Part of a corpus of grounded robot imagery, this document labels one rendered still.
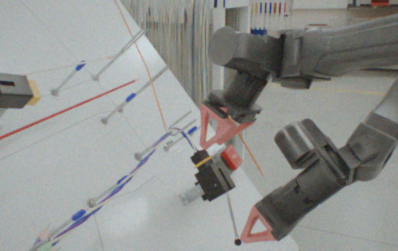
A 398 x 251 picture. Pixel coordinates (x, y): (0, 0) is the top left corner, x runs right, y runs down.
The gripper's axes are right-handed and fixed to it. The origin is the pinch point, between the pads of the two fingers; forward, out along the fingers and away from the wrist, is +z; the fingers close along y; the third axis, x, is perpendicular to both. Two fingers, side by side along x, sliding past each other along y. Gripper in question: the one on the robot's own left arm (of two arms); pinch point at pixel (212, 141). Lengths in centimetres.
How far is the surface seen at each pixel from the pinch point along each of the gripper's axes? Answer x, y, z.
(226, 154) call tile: -1.5, -15.4, 7.2
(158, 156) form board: -6.8, 2.4, 8.3
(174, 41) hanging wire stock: -47, -47, 2
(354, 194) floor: 25, -256, 74
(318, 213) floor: 15, -214, 88
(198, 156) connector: -0.1, 2.1, 3.1
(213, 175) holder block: 4.3, 2.3, 3.9
